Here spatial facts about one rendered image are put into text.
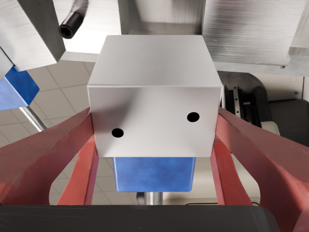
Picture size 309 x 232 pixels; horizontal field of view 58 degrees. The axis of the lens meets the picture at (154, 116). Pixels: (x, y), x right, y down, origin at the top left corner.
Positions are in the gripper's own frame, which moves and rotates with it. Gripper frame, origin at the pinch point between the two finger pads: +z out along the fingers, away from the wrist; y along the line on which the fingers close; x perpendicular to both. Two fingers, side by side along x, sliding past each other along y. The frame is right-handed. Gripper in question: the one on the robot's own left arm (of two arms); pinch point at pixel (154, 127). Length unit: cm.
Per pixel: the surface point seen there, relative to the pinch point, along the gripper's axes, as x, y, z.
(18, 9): -1.5, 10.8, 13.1
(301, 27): -1.3, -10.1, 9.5
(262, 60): 0.1, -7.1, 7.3
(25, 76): 5.5, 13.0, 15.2
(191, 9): -2.3, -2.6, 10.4
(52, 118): 89, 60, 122
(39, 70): 55, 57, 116
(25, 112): 9.6, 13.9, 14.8
